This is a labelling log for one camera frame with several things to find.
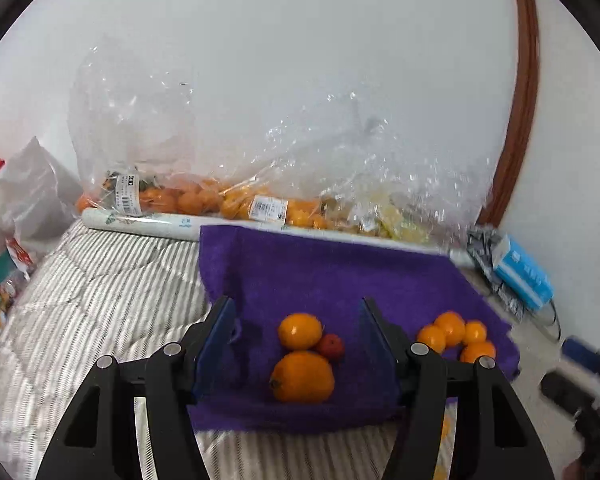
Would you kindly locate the blue tissue packet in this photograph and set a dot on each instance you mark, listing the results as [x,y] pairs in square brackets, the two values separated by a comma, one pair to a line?
[522,270]

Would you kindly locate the red cherry tomato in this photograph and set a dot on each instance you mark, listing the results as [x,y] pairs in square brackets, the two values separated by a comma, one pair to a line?
[330,346]

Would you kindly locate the purple towel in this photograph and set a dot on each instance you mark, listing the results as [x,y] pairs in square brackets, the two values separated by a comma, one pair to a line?
[330,280]

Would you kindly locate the small orange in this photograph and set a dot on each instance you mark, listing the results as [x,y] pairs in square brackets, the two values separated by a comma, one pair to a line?
[475,332]

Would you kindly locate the white plastic bag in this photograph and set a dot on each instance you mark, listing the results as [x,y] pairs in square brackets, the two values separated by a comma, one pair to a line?
[30,195]

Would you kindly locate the large orange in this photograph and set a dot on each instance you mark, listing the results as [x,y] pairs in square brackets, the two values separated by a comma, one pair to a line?
[302,377]

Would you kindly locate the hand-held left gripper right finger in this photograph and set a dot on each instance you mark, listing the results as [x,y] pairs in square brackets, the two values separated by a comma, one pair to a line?
[377,350]

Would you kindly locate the medium orange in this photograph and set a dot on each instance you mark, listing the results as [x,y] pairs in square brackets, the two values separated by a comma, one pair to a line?
[477,351]
[300,331]
[431,338]
[450,327]

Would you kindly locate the brown wooden door frame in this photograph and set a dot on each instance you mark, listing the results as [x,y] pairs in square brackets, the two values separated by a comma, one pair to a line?
[522,110]

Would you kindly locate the clear bag of leafy mandarins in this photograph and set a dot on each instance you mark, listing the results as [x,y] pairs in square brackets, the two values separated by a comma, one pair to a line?
[130,135]

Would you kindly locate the white paper roll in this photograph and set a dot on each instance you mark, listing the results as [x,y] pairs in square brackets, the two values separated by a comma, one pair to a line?
[140,222]

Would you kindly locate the clear bag of yellow fruit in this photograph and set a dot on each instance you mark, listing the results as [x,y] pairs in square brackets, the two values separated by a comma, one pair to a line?
[420,195]

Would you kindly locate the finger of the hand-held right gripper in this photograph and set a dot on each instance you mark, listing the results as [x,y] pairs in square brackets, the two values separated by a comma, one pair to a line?
[562,390]

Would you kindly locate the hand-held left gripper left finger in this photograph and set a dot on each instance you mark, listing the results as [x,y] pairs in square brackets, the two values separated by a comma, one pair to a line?
[215,347]

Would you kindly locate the clear bag of small oranges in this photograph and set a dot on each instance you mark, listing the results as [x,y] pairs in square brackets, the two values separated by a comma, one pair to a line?
[290,180]

